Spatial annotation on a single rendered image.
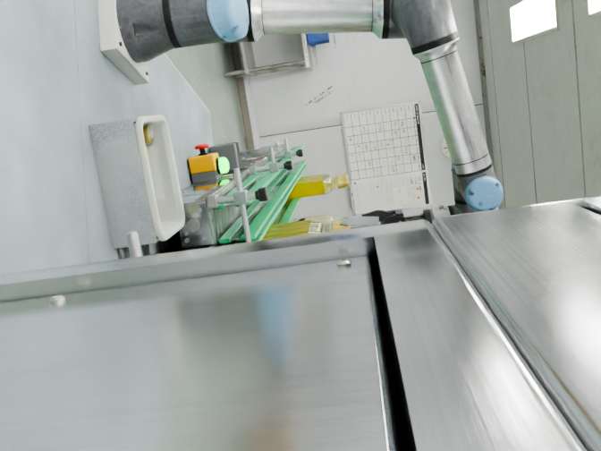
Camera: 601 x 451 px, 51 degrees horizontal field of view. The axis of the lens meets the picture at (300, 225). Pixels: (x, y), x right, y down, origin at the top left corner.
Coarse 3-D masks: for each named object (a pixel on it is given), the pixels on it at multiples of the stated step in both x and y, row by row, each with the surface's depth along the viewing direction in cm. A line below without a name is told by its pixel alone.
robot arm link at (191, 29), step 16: (176, 0) 121; (192, 0) 121; (208, 0) 120; (224, 0) 120; (240, 0) 125; (176, 16) 121; (192, 16) 121; (208, 16) 121; (224, 16) 121; (240, 16) 125; (176, 32) 123; (192, 32) 123; (208, 32) 123; (224, 32) 123; (240, 32) 125
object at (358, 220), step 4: (356, 216) 149; (360, 216) 148; (344, 220) 149; (348, 220) 149; (352, 220) 148; (356, 220) 148; (360, 220) 148; (364, 220) 148; (368, 220) 148; (372, 220) 148; (376, 220) 148; (340, 224) 150; (344, 224) 149; (348, 224) 148; (352, 224) 148; (356, 224) 148; (360, 224) 148; (364, 224) 148; (368, 224) 148; (372, 224) 148; (376, 224) 148
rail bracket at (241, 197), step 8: (240, 176) 129; (240, 184) 129; (240, 192) 128; (248, 192) 129; (256, 192) 128; (264, 192) 128; (208, 200) 129; (216, 200) 129; (224, 200) 129; (232, 200) 129; (240, 200) 128; (248, 200) 129; (264, 200) 129; (248, 224) 130; (248, 232) 130; (248, 240) 131
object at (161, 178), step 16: (160, 128) 124; (144, 144) 109; (160, 144) 125; (144, 160) 109; (160, 160) 125; (144, 176) 111; (160, 176) 126; (176, 176) 126; (160, 192) 126; (176, 192) 126; (160, 208) 127; (176, 208) 127; (160, 224) 112; (176, 224) 123; (160, 240) 113
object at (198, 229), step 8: (192, 200) 132; (200, 200) 130; (184, 208) 130; (192, 208) 130; (200, 208) 129; (208, 208) 130; (192, 216) 130; (200, 216) 130; (208, 216) 130; (184, 224) 131; (192, 224) 130; (200, 224) 130; (208, 224) 130; (184, 232) 131; (192, 232) 130; (200, 232) 131; (208, 232) 130; (184, 240) 131; (192, 240) 131; (200, 240) 131; (208, 240) 131; (184, 248) 132
